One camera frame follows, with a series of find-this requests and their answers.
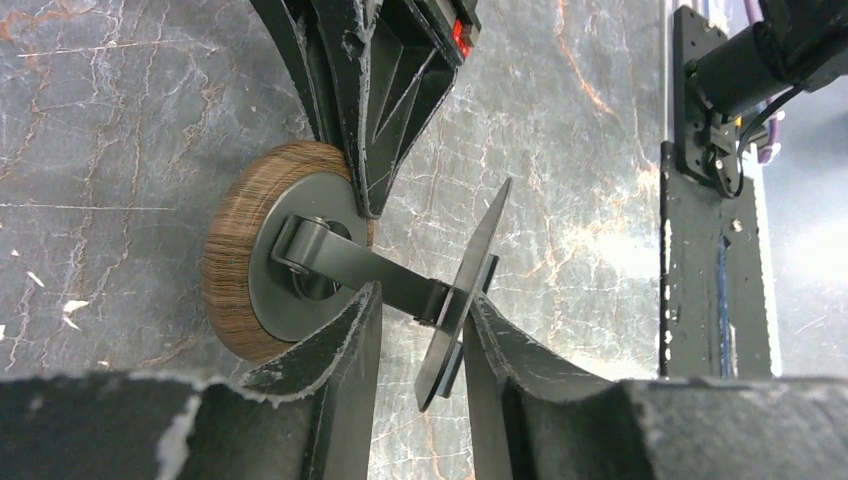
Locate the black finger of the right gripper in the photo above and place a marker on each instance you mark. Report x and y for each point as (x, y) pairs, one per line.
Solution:
(386, 68)
(294, 28)

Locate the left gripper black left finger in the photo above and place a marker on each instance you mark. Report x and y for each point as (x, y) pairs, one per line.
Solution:
(306, 414)

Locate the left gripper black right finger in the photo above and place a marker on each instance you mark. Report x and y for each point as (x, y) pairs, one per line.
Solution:
(534, 415)

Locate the grey stand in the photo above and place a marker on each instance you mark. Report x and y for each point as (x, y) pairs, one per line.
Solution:
(287, 247)

